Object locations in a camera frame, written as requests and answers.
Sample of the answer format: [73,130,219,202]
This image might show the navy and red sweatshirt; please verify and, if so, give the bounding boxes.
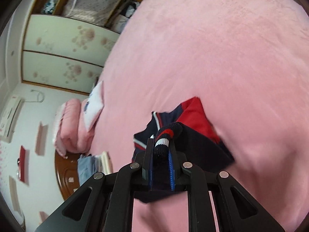
[132,97,235,203]

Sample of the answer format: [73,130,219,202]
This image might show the folded cream white garment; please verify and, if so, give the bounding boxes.
[95,151,113,175]

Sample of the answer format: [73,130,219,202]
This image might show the folded blue denim garment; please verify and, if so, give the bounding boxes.
[77,154,97,185]

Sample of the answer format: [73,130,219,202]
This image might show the brown wooden headboard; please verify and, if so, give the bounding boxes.
[54,151,82,200]

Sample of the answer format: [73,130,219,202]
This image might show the white small pillow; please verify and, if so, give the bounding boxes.
[84,81,104,131]

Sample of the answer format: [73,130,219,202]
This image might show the folded pink quilt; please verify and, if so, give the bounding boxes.
[52,98,94,158]

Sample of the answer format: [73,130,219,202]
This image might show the pink plush bed cover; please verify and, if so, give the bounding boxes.
[90,0,308,231]

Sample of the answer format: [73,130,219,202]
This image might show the white air conditioner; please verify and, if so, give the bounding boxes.
[1,95,24,143]

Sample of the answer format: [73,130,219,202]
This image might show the floral sliding wardrobe door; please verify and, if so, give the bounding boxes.
[23,51,103,93]

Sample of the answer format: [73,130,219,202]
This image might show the quilted storage bag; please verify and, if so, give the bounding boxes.
[62,0,121,26]

